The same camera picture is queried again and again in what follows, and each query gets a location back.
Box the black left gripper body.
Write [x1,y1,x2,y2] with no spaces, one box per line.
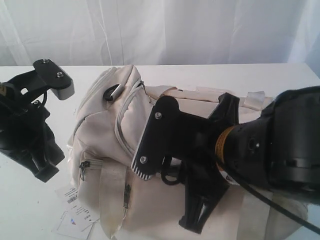
[0,69,65,170]

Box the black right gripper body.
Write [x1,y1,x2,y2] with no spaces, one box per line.
[162,93,240,200]

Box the cream fabric duffel bag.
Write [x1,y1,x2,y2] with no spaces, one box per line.
[67,65,300,240]

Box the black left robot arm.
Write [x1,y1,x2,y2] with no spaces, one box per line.
[0,70,65,183]

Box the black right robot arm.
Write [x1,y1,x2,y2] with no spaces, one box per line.
[156,87,320,234]

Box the white paper hang tag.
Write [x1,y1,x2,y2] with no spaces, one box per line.
[52,185,100,240]

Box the white backdrop curtain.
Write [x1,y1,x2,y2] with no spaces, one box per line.
[0,0,320,69]

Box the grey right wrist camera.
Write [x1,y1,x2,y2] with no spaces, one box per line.
[131,96,203,181]

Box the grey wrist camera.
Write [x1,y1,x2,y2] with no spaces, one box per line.
[33,58,75,101]
[131,96,203,181]

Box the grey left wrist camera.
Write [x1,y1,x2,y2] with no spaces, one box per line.
[33,58,75,101]

